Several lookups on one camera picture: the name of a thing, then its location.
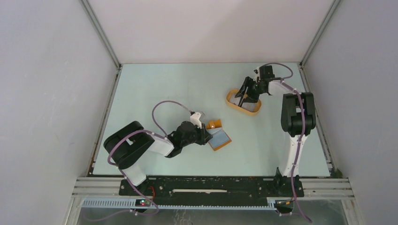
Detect tan oval tray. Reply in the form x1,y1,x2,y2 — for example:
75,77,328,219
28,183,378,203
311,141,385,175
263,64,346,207
226,89,262,116

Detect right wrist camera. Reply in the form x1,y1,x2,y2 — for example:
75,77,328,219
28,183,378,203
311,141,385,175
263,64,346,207
253,68,261,83

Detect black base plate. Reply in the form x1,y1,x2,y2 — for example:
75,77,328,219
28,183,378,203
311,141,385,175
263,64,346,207
137,175,304,207

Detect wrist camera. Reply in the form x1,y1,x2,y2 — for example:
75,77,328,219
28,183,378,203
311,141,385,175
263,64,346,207
253,68,261,83
190,111,204,129

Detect aluminium frame rail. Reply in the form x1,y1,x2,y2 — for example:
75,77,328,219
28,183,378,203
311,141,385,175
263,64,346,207
71,177,355,201

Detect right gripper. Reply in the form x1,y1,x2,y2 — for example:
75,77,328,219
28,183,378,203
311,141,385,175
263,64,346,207
236,76,266,103

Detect controller board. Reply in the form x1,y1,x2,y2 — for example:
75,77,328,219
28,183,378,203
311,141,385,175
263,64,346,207
135,199,151,207
275,201,294,208

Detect orange leather card holder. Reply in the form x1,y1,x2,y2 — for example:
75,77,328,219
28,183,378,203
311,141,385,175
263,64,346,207
206,119,232,151

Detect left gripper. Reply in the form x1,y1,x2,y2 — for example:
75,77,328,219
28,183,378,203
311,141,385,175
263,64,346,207
181,121,213,147

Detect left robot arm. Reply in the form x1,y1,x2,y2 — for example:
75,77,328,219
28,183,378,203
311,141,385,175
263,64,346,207
103,121,213,195

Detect right controller board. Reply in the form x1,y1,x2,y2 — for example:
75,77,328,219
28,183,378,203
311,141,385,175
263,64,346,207
275,201,294,208

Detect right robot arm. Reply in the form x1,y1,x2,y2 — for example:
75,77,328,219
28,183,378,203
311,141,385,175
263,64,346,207
226,62,316,196

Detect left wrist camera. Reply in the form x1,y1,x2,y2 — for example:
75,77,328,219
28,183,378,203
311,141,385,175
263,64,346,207
190,111,204,129

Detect left controller board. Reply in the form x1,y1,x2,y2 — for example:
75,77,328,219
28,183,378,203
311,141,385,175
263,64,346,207
135,199,151,207

